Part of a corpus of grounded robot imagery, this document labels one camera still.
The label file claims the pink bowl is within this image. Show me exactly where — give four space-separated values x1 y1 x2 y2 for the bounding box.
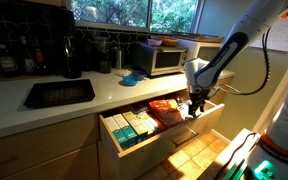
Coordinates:
147 39 162 46

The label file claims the red label bottle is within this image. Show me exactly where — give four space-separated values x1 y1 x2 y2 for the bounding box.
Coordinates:
34 37 47 75

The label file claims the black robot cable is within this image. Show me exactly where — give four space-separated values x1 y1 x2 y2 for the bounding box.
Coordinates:
217 9 288 97

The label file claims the silver toaster oven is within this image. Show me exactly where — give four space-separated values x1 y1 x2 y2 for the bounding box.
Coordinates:
133 42 187 76

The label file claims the yellow topped box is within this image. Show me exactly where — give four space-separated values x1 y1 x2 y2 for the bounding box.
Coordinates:
123 111 148 143

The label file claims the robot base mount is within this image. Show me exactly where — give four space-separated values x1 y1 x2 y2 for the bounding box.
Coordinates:
213 79 288 180

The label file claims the orange snack bag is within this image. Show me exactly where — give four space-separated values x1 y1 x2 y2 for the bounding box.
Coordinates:
149 99 183 128

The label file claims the teal box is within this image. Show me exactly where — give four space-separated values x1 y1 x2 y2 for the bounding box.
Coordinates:
113 114 137 147
104 117 129 150

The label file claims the wicker basket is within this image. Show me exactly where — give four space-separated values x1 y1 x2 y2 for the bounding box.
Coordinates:
162 37 178 47

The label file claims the dark blue bowl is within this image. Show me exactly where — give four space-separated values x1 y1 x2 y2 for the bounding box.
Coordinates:
132 70 146 81

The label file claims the black baking tray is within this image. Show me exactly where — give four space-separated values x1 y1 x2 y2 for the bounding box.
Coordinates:
24 79 95 109

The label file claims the dark glass bottle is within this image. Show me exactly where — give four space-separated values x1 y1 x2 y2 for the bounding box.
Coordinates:
0 43 19 77

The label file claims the wooden cutting board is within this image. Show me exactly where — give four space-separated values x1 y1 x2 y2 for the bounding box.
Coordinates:
173 32 224 43

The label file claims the silver drawer handle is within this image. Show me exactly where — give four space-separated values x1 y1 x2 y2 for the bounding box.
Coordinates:
172 128 199 148

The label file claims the wooden top drawer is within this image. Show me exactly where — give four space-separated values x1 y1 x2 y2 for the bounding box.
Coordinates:
99 101 225 180

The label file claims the black coffee maker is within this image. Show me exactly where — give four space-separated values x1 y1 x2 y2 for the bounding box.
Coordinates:
61 9 82 79

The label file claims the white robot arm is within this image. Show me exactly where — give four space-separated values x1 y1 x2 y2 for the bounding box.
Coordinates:
184 0 288 117

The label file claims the teal blue bowl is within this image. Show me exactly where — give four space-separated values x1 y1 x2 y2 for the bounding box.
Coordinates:
122 75 138 86

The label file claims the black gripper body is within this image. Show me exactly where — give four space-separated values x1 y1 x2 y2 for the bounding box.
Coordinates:
188 85 210 106

